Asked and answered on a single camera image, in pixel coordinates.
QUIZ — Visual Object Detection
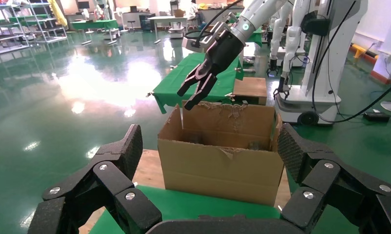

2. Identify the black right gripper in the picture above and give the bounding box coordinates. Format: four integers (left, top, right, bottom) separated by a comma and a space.
177, 30, 245, 111

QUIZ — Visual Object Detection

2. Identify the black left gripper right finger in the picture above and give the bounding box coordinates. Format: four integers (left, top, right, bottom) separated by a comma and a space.
277, 122, 391, 234

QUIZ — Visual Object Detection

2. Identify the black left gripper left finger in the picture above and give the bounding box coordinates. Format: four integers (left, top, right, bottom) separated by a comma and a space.
27, 124, 163, 234

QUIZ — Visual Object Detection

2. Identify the large open cardboard carton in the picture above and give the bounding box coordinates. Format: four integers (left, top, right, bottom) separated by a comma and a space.
157, 100, 285, 207

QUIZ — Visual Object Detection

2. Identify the small white wheeled cart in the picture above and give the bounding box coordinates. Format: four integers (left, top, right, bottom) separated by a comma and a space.
168, 26, 185, 39

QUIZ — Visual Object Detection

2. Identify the person in white clothes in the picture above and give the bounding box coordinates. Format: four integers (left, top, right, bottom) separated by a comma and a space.
187, 0, 206, 28

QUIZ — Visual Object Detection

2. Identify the white background table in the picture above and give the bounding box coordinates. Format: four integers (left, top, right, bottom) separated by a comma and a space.
147, 16, 189, 44

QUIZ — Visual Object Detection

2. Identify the black background robot gripper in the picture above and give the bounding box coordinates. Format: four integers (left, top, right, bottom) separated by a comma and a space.
273, 76, 291, 100
267, 58, 280, 78

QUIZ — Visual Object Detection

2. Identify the black power brick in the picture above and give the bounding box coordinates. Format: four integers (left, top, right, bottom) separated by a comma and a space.
363, 111, 391, 123

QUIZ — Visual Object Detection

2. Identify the white background robot body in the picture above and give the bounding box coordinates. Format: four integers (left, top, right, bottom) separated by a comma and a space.
274, 0, 369, 126

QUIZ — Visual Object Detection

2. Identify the yellow floor barrier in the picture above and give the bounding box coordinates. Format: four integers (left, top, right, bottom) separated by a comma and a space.
350, 43, 377, 65

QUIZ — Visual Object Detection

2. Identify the yellow hanging cloth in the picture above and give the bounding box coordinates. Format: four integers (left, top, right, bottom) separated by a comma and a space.
48, 0, 69, 28

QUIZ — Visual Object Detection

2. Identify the white metal shelving rack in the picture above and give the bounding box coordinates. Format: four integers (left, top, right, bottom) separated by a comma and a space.
21, 0, 68, 44
0, 1, 30, 55

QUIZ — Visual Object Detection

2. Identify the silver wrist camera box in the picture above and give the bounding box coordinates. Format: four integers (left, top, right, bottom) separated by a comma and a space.
182, 20, 230, 54

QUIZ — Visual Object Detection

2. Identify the black camera cable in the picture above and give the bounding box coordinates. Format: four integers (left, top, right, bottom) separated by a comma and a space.
185, 0, 245, 41

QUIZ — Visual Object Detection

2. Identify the long black tether cable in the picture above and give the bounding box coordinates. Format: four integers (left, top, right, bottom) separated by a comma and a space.
311, 0, 391, 124

